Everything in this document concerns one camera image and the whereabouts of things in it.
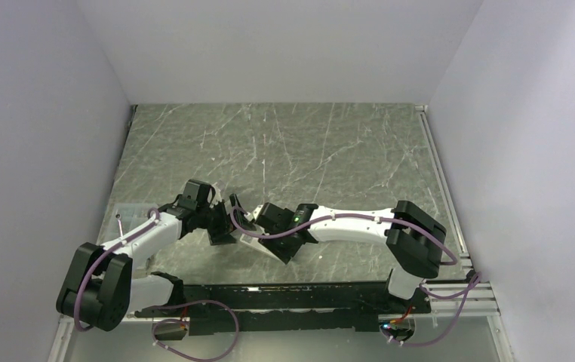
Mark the clear plastic storage box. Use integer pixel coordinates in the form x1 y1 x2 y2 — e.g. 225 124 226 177
109 203 157 236

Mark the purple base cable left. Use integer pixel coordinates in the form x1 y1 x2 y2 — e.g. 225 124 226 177
151 299 241 362

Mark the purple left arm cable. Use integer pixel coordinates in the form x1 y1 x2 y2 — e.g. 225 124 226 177
73 207 161 333

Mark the silver wrench in box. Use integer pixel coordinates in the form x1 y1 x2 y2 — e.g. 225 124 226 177
115 213 124 237

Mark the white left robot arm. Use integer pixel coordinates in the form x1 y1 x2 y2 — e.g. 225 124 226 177
56 179 238 331

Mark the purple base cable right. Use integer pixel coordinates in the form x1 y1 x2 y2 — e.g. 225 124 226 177
380 271 484 348

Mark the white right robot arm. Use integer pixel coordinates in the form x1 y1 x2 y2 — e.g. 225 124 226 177
248 201 457 313

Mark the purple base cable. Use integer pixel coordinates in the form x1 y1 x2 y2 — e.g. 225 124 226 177
151 299 241 362
380 271 484 348

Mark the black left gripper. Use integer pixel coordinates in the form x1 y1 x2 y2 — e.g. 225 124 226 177
196 194 255 246

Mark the white remote control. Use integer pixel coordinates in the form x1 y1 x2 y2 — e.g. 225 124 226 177
238 234 280 261

